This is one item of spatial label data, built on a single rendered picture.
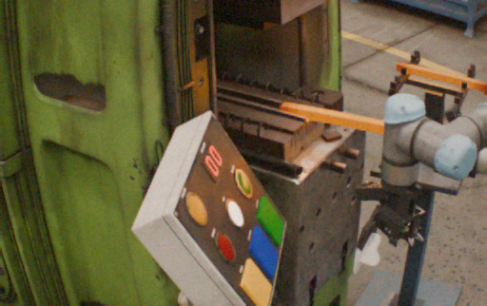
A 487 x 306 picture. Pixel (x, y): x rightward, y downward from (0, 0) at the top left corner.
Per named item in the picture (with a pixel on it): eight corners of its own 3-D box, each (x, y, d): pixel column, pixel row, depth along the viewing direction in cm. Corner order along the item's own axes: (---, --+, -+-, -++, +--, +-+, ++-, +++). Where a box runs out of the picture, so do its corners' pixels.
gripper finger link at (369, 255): (360, 283, 130) (386, 241, 129) (342, 268, 135) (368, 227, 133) (369, 285, 132) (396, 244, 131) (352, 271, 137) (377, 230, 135)
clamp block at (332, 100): (344, 114, 199) (344, 92, 196) (330, 126, 193) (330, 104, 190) (305, 104, 205) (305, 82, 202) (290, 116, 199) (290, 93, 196)
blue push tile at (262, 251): (279, 253, 136) (258, 225, 134) (274, 277, 130) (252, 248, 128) (270, 256, 137) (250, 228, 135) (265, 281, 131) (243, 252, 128)
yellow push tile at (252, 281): (272, 285, 128) (250, 257, 125) (267, 312, 121) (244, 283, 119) (264, 288, 128) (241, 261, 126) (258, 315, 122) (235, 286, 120)
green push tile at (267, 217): (284, 223, 145) (265, 195, 142) (280, 245, 139) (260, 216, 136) (276, 226, 146) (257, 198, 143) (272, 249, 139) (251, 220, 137)
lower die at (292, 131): (323, 132, 190) (324, 102, 186) (283, 167, 176) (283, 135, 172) (189, 97, 211) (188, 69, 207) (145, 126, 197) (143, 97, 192)
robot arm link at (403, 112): (411, 116, 116) (375, 98, 122) (406, 174, 121) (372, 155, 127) (437, 103, 120) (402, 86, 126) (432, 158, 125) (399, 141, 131)
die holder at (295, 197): (357, 247, 219) (367, 116, 198) (294, 318, 192) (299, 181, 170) (205, 199, 247) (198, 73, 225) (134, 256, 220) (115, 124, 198)
